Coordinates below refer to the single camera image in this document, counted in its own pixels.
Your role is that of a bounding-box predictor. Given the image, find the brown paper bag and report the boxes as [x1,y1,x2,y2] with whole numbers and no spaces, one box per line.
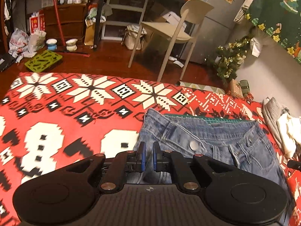
[84,19,97,46]

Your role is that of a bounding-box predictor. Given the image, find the green wrapped gift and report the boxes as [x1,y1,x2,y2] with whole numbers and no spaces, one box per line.
[240,80,253,99]

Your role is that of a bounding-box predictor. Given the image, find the brown wrapped gift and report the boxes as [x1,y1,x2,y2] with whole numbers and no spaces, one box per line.
[229,79,244,98]

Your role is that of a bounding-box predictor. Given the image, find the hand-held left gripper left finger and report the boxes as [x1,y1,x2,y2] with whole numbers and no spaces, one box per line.
[63,142,147,193]

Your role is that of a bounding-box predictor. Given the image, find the blue denim jeans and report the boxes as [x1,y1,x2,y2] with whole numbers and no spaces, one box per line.
[134,108,291,226]

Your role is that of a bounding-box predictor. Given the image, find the grey garment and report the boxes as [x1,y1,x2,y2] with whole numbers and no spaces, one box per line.
[262,96,291,146]

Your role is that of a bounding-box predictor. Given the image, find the yellow-green lattice tray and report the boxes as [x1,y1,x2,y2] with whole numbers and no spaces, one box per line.
[24,49,63,73]

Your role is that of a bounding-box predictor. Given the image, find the black desk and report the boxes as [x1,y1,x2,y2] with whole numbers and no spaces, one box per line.
[11,0,186,51]

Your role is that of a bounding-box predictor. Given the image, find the small Christmas tree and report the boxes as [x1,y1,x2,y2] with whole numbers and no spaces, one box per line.
[204,35,255,84]

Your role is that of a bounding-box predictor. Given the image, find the blue and white pot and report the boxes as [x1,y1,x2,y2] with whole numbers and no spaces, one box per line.
[46,38,58,51]

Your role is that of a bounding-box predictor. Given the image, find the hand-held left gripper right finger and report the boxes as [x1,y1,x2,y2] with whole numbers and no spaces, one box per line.
[153,141,236,193]

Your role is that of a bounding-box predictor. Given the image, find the white drawer unit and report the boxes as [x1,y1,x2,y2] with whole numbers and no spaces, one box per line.
[101,0,150,40]

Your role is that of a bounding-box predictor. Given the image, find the wooden drawer cabinet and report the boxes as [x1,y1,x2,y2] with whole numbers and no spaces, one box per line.
[43,3,88,46]

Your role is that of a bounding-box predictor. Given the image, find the white ceramic pot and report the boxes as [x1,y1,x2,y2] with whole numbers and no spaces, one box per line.
[65,38,78,52]

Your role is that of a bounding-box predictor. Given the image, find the white printed plastic bag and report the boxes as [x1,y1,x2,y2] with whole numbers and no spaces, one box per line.
[8,28,30,58]

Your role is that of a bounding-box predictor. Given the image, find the green holiday wall hanging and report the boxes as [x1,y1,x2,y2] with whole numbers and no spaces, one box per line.
[245,0,301,64]

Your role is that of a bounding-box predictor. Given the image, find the red patterned blanket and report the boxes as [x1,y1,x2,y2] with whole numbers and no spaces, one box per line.
[0,72,301,226]

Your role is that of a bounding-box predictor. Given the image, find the grey refrigerator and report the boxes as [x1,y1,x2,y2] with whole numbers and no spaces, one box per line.
[179,0,250,64]

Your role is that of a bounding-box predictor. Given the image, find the white tote bag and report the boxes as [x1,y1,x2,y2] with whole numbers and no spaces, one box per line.
[123,24,147,50]

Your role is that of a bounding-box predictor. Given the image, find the red handled broom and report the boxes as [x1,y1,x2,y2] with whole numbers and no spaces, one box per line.
[51,0,90,57]

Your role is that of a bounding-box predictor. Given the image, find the green cutting mat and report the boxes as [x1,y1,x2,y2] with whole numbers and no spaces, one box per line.
[165,114,257,124]

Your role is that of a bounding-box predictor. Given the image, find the beige plastic chair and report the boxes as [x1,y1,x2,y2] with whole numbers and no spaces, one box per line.
[128,0,215,83]

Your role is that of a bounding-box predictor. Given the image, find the plain white plastic bag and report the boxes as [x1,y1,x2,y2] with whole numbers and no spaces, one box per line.
[28,29,47,52]

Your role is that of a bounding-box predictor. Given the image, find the red cardboard box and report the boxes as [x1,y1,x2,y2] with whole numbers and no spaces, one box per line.
[29,11,46,34]

